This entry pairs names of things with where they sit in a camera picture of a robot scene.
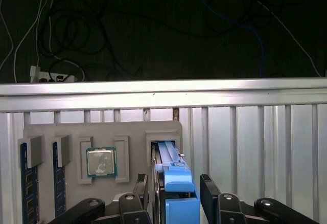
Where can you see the hard disk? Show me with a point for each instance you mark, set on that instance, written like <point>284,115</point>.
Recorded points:
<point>178,180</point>

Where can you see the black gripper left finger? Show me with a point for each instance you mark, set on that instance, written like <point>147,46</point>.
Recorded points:
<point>135,203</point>

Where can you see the grey parts rack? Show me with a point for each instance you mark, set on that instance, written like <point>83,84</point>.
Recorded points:
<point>71,132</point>

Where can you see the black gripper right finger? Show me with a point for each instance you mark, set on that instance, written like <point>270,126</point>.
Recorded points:
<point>212,198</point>

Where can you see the blue RAM stick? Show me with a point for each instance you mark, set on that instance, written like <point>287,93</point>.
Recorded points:
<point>59,183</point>
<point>30,190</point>

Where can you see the white power strip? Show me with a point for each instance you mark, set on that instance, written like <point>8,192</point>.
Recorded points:
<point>51,75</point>

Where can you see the silver CPU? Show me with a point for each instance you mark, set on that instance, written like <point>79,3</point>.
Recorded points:
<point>101,161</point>

